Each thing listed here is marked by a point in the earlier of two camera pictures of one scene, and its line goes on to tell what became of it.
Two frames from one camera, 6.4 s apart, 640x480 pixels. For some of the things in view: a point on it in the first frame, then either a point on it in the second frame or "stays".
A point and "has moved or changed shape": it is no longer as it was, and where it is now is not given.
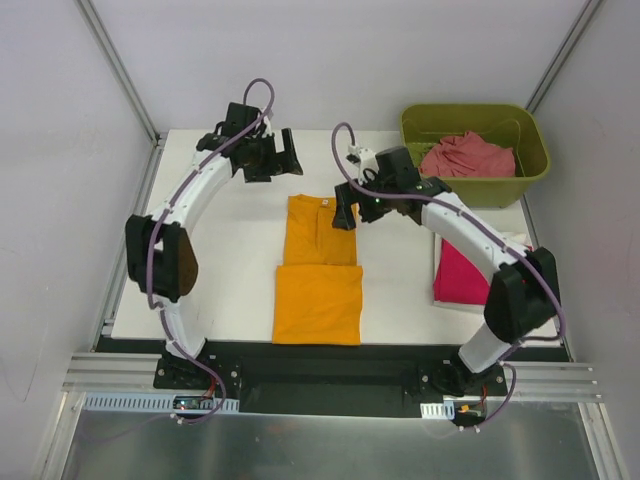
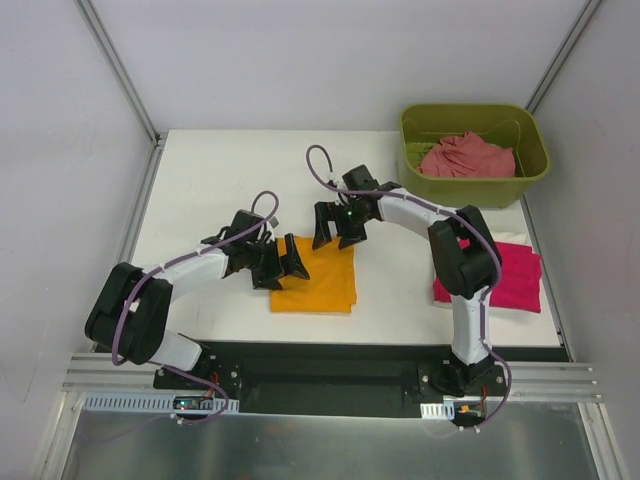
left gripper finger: x=259 y=172 to x=267 y=278
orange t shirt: x=319 y=288 has moved or changed shape
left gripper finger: x=291 y=162 to x=292 y=261
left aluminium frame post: x=96 y=27 stays
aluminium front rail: x=540 y=381 stays
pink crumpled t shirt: x=467 y=155 stays
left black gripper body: x=273 y=157 to x=270 y=263
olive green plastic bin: x=485 y=153 stays
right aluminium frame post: x=565 y=54 stays
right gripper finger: x=343 y=215 to x=324 y=212
